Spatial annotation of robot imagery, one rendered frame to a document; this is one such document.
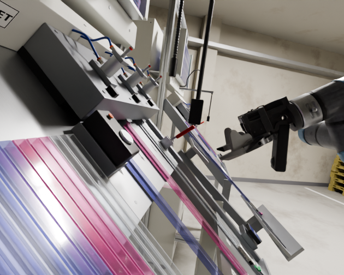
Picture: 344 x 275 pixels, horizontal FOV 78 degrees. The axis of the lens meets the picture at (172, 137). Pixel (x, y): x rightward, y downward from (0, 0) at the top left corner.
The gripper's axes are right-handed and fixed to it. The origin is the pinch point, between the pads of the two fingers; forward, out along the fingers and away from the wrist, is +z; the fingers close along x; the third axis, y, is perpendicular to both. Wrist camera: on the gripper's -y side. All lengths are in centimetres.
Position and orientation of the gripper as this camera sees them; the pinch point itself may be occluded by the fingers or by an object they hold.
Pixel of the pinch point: (218, 156)
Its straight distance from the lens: 55.8
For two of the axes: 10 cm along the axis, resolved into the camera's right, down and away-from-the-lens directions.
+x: -1.6, 0.8, -9.8
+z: -9.0, 4.1, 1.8
